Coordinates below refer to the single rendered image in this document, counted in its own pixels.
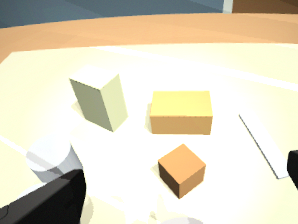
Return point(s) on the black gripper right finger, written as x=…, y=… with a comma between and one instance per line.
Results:
x=292, y=166

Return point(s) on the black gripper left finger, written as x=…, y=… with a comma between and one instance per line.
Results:
x=58, y=202

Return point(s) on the glass coffee press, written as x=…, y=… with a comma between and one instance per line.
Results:
x=183, y=220

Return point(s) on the brown box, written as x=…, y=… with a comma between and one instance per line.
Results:
x=181, y=113

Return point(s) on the orange cube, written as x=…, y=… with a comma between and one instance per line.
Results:
x=181, y=170

